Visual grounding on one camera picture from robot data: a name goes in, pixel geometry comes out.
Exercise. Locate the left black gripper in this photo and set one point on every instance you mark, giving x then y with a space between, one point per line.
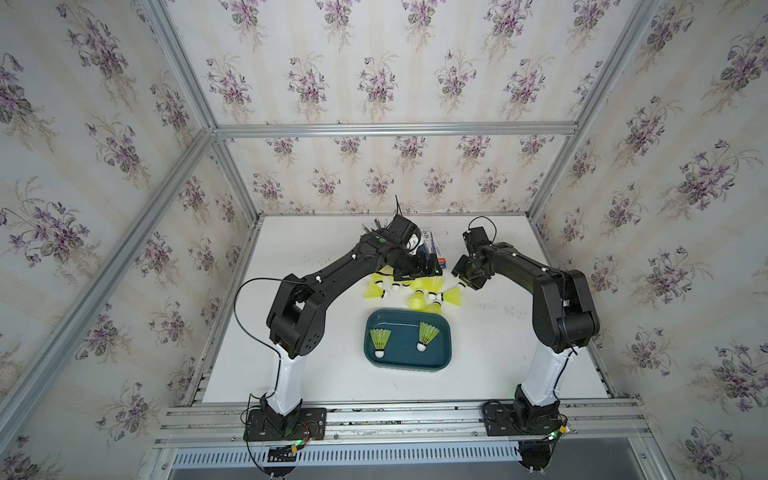
422 269

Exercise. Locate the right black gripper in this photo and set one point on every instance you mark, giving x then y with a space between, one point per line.
475 282

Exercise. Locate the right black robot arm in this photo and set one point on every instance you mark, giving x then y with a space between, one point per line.
564 319

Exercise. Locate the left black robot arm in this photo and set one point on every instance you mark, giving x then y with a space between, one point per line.
297 317

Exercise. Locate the dark teal storage tray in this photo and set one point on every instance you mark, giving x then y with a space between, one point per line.
401 352

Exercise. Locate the yellow shuttlecock centre pile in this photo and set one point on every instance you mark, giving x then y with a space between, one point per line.
419 301

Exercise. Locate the yellow shuttlecock pile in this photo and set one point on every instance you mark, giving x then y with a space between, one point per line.
419 301
434 308
376 290
384 278

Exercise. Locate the yellow shuttlecock lower right pile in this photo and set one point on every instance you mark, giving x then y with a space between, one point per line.
434 308

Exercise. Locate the yellow shuttlecock lower left pile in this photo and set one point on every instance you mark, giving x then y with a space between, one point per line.
376 290

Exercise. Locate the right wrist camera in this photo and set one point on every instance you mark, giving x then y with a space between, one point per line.
475 239

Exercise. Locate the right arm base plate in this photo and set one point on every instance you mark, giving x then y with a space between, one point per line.
521 418

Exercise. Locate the aluminium front rail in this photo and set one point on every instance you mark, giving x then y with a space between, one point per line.
227 424

